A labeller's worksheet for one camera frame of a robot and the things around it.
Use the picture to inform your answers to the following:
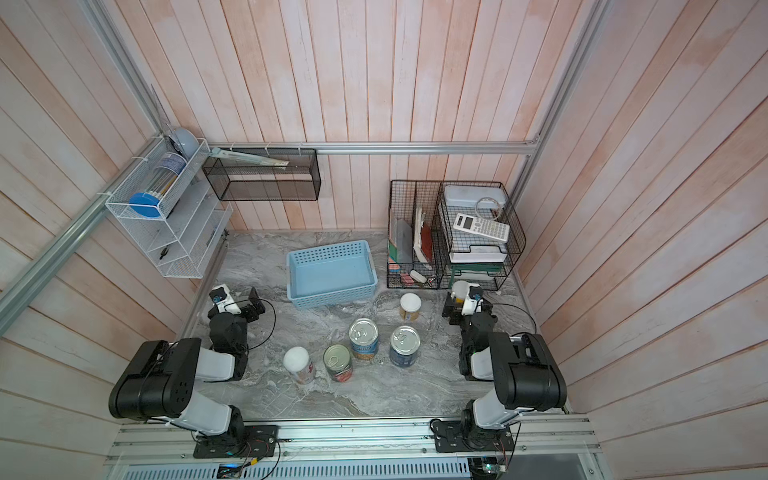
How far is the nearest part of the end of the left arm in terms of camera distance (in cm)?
77

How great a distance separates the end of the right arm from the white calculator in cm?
21

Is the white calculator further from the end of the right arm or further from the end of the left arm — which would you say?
the end of the left arm

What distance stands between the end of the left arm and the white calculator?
25.9 inches

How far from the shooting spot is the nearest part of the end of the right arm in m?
0.78
